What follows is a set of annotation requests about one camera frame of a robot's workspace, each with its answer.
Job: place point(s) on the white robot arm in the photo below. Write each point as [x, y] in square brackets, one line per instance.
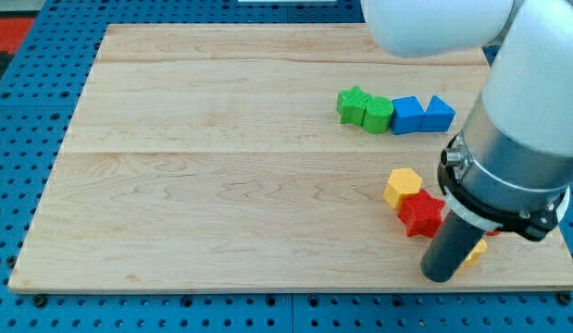
[510, 166]

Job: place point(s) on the red block under arm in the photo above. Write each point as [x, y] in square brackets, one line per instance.
[493, 233]

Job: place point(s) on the wooden board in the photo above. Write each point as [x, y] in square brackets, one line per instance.
[211, 159]

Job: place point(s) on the green star block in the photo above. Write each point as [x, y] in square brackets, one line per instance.
[351, 105]

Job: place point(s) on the green cylinder block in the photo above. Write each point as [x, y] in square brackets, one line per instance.
[378, 114]

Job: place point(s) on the yellow hexagon block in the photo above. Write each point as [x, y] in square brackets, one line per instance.
[403, 183]

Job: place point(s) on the blue cube block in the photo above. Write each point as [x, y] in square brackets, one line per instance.
[407, 116]

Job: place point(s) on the red star block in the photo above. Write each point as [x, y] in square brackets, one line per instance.
[421, 215]

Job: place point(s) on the blue triangular block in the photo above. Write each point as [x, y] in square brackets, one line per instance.
[438, 117]

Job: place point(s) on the black cylindrical end effector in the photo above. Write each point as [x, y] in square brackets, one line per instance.
[453, 242]

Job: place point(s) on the yellow block under tool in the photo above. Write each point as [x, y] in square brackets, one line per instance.
[476, 253]

